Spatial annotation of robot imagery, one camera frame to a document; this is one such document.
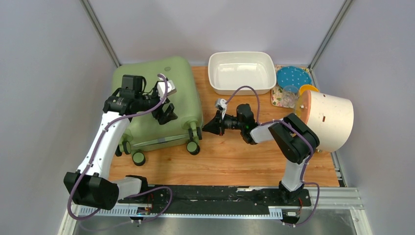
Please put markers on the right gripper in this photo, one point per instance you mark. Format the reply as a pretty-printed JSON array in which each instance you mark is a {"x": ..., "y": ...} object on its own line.
[{"x": 216, "y": 126}]

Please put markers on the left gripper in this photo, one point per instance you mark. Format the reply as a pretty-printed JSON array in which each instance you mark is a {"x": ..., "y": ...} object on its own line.
[{"x": 164, "y": 118}]

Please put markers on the green hard-shell suitcase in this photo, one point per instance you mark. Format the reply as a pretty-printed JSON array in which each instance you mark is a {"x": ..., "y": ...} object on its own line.
[{"x": 144, "y": 132}]

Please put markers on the white plastic tub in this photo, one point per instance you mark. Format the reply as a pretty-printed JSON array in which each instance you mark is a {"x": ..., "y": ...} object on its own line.
[{"x": 230, "y": 70}]

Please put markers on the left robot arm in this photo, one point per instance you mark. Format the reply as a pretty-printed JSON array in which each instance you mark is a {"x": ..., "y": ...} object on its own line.
[{"x": 89, "y": 185}]

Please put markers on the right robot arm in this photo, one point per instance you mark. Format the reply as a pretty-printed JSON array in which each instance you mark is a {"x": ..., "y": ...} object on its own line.
[{"x": 295, "y": 139}]

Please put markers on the floral placemat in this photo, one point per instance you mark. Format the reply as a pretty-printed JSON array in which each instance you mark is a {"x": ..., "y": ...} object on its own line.
[{"x": 277, "y": 90}]

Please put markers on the clear drinking glass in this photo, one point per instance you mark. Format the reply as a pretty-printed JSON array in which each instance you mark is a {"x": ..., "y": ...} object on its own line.
[{"x": 290, "y": 95}]

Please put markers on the transparent orange disc lid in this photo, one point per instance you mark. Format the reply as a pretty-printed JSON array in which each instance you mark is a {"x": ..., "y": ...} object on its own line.
[{"x": 301, "y": 108}]

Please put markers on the blue dotted plate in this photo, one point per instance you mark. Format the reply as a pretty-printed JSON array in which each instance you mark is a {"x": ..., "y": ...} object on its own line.
[{"x": 292, "y": 76}]

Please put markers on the yellow bowl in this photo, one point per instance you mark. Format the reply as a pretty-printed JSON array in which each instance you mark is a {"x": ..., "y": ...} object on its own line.
[{"x": 307, "y": 87}]

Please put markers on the cream cylindrical container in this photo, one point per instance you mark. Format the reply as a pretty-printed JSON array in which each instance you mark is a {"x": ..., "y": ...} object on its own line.
[{"x": 331, "y": 119}]

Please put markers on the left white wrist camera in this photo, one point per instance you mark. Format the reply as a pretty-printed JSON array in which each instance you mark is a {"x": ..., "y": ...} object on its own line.
[{"x": 165, "y": 87}]

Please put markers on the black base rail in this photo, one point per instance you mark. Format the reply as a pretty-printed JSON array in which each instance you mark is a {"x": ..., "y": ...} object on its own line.
[{"x": 218, "y": 200}]

